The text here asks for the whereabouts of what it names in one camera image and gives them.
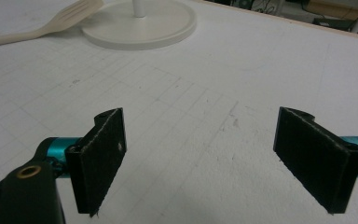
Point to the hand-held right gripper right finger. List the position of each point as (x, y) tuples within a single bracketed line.
[(317, 158)]

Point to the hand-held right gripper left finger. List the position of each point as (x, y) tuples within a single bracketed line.
[(98, 161)]

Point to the cream slotted spatula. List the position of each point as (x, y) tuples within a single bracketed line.
[(48, 26)]

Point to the white round stand base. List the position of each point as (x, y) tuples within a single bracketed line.
[(143, 26)]

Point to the dark box on floor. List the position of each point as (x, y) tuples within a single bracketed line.
[(338, 25)]

